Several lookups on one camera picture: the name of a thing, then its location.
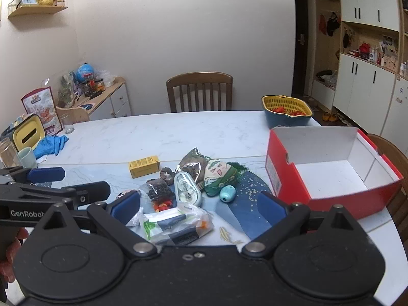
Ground white side cabinet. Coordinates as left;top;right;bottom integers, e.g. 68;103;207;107
68;76;132;122

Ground blue globe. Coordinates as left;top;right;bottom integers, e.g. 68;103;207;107
76;63;95;82

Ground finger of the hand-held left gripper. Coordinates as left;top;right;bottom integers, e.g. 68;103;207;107
60;181;111;210
0;167;66;186

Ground red cardboard box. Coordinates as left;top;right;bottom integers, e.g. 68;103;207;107
265;126;405;220

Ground orange toy figure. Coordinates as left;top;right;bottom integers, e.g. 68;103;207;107
154;199;175;212

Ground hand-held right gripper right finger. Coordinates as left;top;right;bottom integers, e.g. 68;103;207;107
241;191;368;257

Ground light wooden chair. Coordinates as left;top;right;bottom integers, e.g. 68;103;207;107
56;105;91;125

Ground red snack bag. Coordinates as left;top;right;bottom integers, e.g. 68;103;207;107
21;86;63;136

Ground dark door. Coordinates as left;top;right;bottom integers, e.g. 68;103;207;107
292;0;316;98

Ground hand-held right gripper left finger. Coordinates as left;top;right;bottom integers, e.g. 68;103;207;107
33;191;160;257

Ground bag of black beads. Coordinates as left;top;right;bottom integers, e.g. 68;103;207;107
147;178;174;202

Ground clear drinking glass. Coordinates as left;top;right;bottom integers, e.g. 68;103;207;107
0;138;20;168
60;113;75;134

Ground white wall cabinet unit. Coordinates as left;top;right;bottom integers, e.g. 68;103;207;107
311;0;408;144

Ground blue rubber gloves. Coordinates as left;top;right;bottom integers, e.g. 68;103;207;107
33;134;69;159

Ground light blue egg toy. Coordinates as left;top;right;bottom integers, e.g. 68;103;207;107
220;185;237;203

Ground brown foil snack bag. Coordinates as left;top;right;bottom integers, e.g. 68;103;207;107
176;147;211;192

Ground wooden wall shelf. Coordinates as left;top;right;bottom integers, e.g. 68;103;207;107
7;0;69;18

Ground curved-back wooden chair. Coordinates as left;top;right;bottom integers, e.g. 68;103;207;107
366;133;408;227

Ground person's left hand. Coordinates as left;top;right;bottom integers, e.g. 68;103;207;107
0;228;31;284

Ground yellow tissue box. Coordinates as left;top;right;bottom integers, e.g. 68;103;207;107
12;115;45;152

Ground blue printed table mat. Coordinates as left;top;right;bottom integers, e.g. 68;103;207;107
32;155;392;247

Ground bag of dried flowers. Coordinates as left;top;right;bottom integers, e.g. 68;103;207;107
57;73;78;108

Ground brown bead bracelet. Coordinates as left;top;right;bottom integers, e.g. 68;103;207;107
159;167;174;184

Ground clear plastic bag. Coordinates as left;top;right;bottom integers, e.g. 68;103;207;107
95;69;117;87

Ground slatted wooden chair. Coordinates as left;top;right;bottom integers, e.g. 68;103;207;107
166;72;233;113

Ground pale green mug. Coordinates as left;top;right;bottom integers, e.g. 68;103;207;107
17;147;38;169

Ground small yellow box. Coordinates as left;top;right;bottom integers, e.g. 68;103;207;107
128;156;160;179

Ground clear plastic case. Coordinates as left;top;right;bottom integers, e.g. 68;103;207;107
174;171;203;207

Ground yellow and blue strainer basket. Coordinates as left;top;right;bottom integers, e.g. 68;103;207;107
261;95;314;129

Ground plastic bag of packets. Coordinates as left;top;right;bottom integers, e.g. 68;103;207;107
126;202;213;246

